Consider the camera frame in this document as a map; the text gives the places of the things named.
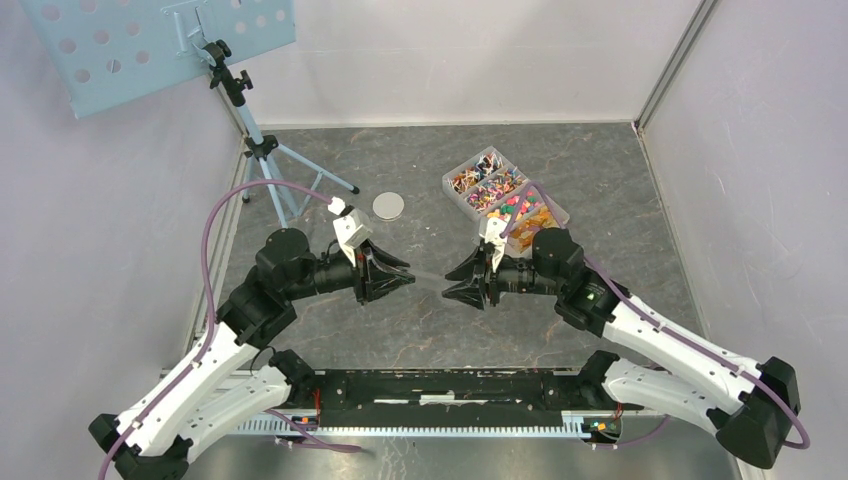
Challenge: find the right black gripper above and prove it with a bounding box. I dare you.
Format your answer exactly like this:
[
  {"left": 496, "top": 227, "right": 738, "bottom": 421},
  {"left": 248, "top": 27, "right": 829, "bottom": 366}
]
[{"left": 441, "top": 244, "right": 562, "bottom": 311}]

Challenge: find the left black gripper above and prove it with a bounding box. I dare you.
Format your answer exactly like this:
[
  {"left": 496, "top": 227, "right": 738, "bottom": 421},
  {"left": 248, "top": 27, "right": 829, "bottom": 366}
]
[{"left": 285, "top": 238, "right": 416, "bottom": 305}]

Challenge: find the clear plastic scoop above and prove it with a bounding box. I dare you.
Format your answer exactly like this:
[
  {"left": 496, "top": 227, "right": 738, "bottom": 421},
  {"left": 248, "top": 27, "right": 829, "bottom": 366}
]
[{"left": 374, "top": 265, "right": 451, "bottom": 289}]

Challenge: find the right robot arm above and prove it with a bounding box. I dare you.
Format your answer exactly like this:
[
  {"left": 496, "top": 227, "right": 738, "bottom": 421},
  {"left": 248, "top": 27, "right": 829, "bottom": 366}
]
[{"left": 442, "top": 228, "right": 810, "bottom": 469}]

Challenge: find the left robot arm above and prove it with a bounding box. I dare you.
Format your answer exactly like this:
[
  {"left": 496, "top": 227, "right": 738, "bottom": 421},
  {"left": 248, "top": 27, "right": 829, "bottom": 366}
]
[{"left": 89, "top": 228, "right": 415, "bottom": 479}]

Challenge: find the silver round jar lid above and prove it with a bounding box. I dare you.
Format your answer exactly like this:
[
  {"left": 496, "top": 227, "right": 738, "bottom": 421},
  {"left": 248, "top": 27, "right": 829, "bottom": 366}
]
[{"left": 372, "top": 192, "right": 405, "bottom": 221}]

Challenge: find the clear compartment candy box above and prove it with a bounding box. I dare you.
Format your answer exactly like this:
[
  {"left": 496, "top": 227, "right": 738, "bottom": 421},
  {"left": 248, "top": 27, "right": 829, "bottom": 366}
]
[{"left": 441, "top": 146, "right": 570, "bottom": 257}]

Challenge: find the light blue music stand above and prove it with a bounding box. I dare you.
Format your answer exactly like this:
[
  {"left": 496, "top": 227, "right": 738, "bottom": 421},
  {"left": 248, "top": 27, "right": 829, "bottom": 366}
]
[{"left": 20, "top": 1, "right": 360, "bottom": 222}]

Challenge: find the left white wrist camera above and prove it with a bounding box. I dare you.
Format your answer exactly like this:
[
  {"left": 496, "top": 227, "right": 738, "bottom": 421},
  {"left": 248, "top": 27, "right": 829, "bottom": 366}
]
[{"left": 327, "top": 197, "right": 373, "bottom": 264}]

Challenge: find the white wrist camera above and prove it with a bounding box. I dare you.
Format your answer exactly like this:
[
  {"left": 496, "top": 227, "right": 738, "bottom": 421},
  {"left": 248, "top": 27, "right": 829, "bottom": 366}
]
[
  {"left": 478, "top": 217, "right": 507, "bottom": 272},
  {"left": 327, "top": 197, "right": 373, "bottom": 264}
]

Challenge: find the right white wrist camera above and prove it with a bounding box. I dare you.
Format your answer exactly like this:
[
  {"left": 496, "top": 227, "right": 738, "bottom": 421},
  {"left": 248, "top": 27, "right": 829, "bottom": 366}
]
[{"left": 478, "top": 217, "right": 507, "bottom": 272}]

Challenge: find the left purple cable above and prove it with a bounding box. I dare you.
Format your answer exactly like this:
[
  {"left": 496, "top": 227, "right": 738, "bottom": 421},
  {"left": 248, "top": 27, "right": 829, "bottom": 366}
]
[{"left": 97, "top": 178, "right": 336, "bottom": 480}]

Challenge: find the purple cable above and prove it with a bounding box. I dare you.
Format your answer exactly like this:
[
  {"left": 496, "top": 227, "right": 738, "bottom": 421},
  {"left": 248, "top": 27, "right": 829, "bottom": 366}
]
[
  {"left": 500, "top": 182, "right": 811, "bottom": 452},
  {"left": 97, "top": 178, "right": 336, "bottom": 480}
]

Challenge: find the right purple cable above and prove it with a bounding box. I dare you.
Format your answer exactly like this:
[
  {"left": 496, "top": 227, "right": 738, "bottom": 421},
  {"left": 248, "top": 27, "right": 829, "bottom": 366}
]
[{"left": 500, "top": 182, "right": 811, "bottom": 452}]

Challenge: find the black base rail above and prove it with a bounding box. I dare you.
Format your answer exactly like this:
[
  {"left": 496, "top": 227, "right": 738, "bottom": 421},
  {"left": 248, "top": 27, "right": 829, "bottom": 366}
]
[{"left": 268, "top": 367, "right": 644, "bottom": 442}]

